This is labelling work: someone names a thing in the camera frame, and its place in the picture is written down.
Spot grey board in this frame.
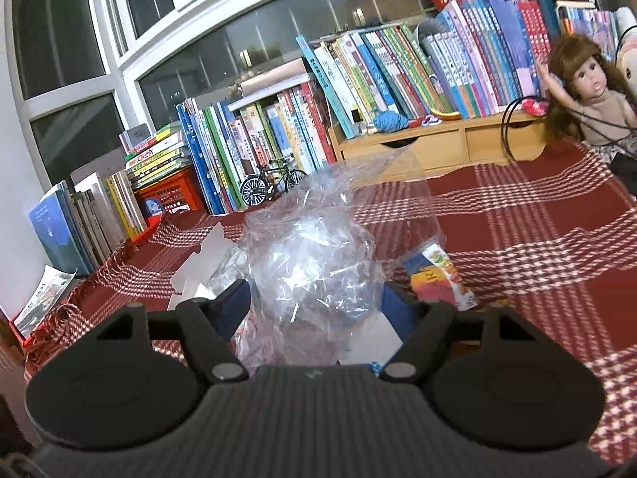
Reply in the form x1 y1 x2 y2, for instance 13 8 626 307
70 147 130 190

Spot white framed window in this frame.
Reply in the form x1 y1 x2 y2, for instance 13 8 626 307
10 0 439 185

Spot red tray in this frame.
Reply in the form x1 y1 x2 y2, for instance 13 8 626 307
127 214 165 245

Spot row of colourful upright books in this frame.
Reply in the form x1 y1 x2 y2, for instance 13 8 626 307
176 0 620 215

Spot wooden drawer organizer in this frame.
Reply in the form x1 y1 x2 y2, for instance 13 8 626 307
327 110 553 167

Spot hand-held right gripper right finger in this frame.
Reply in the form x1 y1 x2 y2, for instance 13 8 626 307
378 281 585 384

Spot clear plastic bag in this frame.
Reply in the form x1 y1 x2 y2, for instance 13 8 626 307
234 147 446 366

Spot stack of flat-lying books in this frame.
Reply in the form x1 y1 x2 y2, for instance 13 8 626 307
122 127 190 190

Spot printed leaflet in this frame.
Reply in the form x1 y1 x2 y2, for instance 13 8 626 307
12 265 78 339

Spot white cardboard piece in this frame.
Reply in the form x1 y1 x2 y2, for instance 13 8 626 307
166 221 240 310

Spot miniature bicycle model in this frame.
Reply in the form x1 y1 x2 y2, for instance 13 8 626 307
240 157 308 206

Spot black pouch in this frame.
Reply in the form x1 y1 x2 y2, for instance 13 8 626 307
610 132 637 200

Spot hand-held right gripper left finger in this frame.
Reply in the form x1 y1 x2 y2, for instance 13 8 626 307
50 279 250 384

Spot blue yarn ball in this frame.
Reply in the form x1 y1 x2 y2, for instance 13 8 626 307
372 110 411 134

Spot white plush toy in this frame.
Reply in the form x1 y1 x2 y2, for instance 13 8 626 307
616 35 637 83

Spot rolled beige paper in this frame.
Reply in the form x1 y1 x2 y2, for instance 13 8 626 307
239 72 324 98

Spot row of pale thin books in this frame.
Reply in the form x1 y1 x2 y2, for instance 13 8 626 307
27 169 147 277

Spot red plaid blanket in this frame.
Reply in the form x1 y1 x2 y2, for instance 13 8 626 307
22 139 637 469

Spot orange and blue snack wrapper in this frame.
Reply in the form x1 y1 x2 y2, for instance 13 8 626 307
403 243 479 310

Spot black cable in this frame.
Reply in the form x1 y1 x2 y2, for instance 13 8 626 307
500 94 637 163

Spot brown-haired doll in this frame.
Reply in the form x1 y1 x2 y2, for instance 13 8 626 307
535 35 637 160

